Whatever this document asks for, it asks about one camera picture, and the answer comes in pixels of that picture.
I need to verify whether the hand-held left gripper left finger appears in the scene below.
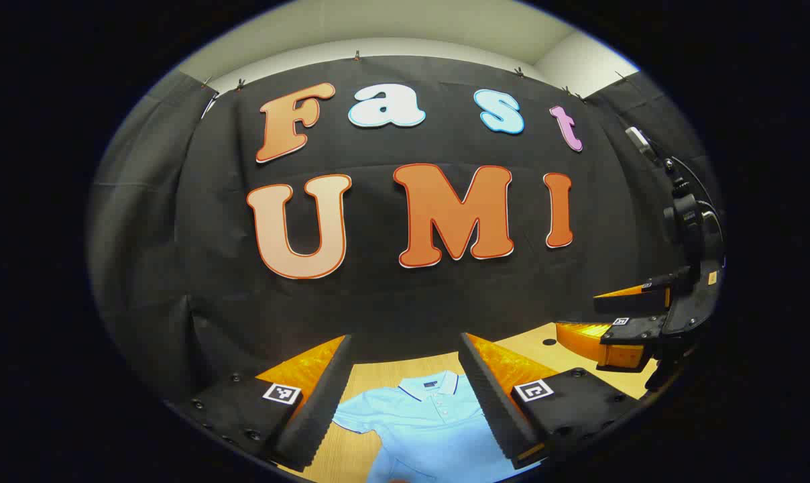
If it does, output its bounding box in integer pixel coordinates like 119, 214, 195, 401
166, 333, 353, 472

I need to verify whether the light blue T-shirt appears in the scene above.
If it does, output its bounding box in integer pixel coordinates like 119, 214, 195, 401
331, 370, 540, 483

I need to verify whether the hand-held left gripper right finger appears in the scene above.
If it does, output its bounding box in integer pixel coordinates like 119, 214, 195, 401
457, 331, 642, 470

